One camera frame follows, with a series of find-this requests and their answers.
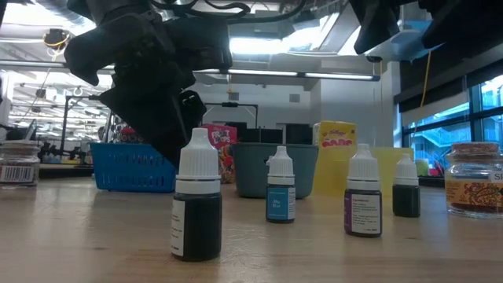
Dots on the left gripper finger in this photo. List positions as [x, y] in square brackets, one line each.
[94, 51]
[157, 118]

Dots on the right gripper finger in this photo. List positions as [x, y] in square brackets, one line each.
[375, 19]
[463, 15]

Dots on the yellow Corn Pops box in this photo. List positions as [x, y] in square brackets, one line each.
[336, 133]

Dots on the blue-label dropper bottle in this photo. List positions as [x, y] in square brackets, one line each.
[280, 204]

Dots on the blue plastic basket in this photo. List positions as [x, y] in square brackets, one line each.
[129, 173]

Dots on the red Froot Loops box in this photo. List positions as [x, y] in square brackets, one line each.
[228, 157]

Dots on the linear ceiling light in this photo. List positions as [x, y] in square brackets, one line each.
[275, 72]

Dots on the grey plastic bin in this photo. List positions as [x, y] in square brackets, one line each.
[251, 173]

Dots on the black dropper bottle white label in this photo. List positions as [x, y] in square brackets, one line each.
[196, 228]

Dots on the pale green container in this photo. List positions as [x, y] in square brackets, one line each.
[422, 167]

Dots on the yellow translucent plastic bin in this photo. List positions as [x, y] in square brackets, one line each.
[334, 173]

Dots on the glass jar cork lid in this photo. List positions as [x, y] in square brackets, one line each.
[471, 181]

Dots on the dark green dropper bottle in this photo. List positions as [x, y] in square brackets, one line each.
[406, 200]

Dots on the purple-label dropper bottle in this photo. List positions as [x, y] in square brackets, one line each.
[361, 214]

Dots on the black dome ceiling camera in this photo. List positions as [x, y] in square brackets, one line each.
[374, 58]

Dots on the black metal rig frame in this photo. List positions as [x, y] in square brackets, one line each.
[78, 97]
[236, 104]

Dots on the grey square wall panel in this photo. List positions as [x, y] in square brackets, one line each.
[233, 95]
[294, 98]

